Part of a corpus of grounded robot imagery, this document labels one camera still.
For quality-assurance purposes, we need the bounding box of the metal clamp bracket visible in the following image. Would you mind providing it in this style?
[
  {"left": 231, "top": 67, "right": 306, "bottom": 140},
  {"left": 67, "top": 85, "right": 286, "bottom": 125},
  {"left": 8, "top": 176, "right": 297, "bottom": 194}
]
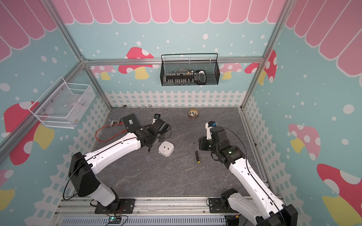
[{"left": 108, "top": 118, "right": 121, "bottom": 126}]

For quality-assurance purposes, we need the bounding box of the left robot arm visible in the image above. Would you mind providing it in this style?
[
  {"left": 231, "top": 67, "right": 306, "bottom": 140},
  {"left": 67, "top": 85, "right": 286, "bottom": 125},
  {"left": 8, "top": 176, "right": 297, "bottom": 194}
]
[{"left": 68, "top": 114, "right": 172, "bottom": 211}]

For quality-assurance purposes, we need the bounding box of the red cable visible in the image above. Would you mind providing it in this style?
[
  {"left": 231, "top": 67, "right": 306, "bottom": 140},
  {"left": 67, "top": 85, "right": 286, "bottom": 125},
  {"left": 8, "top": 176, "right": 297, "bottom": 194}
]
[{"left": 95, "top": 122, "right": 126, "bottom": 143}]

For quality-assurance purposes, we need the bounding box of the white square alarm clock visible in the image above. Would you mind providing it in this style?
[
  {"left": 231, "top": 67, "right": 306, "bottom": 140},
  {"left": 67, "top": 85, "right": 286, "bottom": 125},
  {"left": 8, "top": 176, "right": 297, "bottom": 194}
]
[{"left": 158, "top": 141, "right": 174, "bottom": 157}]

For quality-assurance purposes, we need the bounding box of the black socket bit set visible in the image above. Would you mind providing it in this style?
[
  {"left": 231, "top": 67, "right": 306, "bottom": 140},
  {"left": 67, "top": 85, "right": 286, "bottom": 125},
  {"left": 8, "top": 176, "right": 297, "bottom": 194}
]
[{"left": 162, "top": 72, "right": 199, "bottom": 86}]

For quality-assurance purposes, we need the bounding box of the black wire mesh basket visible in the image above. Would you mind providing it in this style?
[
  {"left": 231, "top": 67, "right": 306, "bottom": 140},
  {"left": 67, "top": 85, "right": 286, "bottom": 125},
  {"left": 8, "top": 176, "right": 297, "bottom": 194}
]
[{"left": 160, "top": 53, "right": 220, "bottom": 86}]

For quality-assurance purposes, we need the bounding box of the small green circuit board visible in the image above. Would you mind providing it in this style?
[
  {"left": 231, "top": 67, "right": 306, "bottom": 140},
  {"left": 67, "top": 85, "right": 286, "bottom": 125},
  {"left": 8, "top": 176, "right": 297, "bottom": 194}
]
[{"left": 107, "top": 217, "right": 122, "bottom": 225}]

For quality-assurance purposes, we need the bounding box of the white wire mesh basket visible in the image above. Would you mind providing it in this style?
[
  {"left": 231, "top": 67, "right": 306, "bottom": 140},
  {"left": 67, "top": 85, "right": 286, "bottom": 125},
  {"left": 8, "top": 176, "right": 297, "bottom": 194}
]
[{"left": 28, "top": 77, "right": 96, "bottom": 129}]

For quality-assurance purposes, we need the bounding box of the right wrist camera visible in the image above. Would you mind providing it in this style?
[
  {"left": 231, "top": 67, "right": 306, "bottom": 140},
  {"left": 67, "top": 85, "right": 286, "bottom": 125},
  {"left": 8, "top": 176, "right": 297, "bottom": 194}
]
[{"left": 205, "top": 121, "right": 217, "bottom": 140}]

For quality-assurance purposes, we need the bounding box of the black box device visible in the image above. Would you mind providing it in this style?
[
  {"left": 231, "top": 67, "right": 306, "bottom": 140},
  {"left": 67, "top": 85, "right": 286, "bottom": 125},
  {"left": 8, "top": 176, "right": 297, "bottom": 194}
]
[{"left": 122, "top": 114, "right": 141, "bottom": 133}]

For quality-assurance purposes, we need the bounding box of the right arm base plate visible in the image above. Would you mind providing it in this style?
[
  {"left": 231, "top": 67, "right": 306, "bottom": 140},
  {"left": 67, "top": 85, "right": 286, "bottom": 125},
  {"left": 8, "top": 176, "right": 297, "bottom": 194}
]
[{"left": 206, "top": 198, "right": 232, "bottom": 213}]

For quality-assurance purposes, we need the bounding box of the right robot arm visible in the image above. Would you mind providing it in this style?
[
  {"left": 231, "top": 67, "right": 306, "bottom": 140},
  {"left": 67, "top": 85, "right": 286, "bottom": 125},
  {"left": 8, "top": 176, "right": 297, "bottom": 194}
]
[{"left": 199, "top": 121, "right": 298, "bottom": 226}]

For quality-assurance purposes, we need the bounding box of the brown tape roll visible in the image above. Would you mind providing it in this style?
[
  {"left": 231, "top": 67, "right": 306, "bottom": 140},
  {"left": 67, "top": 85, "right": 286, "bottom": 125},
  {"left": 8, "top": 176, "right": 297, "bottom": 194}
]
[{"left": 188, "top": 109, "right": 199, "bottom": 119}]

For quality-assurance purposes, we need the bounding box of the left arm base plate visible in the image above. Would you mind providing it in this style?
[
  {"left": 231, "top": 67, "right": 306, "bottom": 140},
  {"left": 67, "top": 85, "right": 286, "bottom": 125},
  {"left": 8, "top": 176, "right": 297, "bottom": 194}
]
[{"left": 94, "top": 198, "right": 136, "bottom": 215}]

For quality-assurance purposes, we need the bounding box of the black yellow screwdriver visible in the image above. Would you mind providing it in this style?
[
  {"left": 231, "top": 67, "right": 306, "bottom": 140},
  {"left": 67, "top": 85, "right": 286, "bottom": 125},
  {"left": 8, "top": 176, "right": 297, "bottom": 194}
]
[{"left": 193, "top": 143, "right": 201, "bottom": 163}]

